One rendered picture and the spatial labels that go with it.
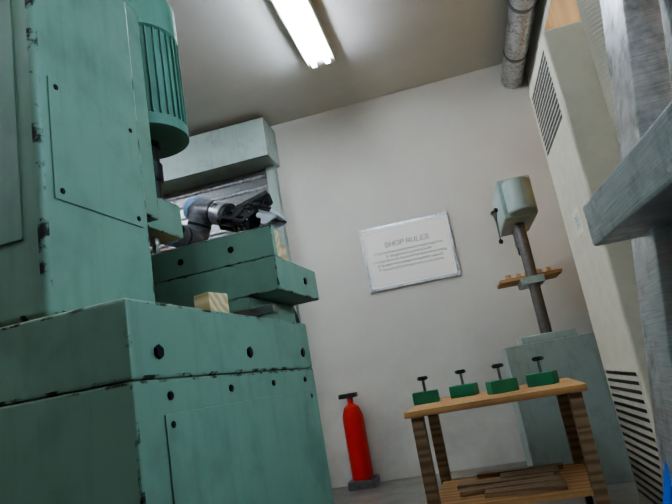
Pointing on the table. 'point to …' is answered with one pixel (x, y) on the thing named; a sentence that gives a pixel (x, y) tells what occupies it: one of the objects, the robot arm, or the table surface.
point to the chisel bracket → (163, 233)
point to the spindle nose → (157, 168)
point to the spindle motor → (162, 75)
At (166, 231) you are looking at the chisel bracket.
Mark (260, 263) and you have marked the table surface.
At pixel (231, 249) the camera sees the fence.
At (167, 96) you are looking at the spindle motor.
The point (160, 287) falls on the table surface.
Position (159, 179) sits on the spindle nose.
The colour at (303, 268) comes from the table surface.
